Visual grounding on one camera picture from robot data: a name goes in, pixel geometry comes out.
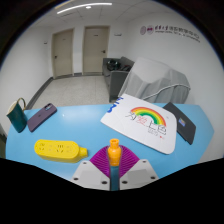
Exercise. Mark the white rainbow-print mouse pad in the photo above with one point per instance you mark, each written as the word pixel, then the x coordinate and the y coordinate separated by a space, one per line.
pixel 140 125

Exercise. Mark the wall sign lettering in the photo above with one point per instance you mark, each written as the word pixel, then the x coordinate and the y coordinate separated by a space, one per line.
pixel 170 32

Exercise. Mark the furniture under grey cover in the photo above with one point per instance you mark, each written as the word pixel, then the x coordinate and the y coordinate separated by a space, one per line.
pixel 153 80

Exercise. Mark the yellow power strip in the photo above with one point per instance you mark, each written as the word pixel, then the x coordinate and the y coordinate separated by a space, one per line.
pixel 58 150

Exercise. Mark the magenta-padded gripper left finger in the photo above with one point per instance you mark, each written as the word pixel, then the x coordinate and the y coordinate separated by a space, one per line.
pixel 88 173

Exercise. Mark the black notebook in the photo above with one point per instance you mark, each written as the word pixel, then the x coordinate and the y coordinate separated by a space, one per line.
pixel 181 123

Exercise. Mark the small round ceiling light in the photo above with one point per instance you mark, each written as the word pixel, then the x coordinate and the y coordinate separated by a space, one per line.
pixel 88 7

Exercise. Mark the long ceiling light strip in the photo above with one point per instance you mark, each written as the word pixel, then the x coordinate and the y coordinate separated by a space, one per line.
pixel 83 7

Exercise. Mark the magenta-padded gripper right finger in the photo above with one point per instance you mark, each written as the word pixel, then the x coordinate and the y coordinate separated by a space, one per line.
pixel 138 173

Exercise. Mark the black bag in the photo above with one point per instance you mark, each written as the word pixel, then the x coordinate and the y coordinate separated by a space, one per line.
pixel 115 64

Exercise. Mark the beige door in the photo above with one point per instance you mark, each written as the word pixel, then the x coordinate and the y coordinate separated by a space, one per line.
pixel 62 53
pixel 95 50

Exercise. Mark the purple smartphone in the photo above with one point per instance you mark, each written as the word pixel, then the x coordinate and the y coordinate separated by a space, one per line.
pixel 41 116

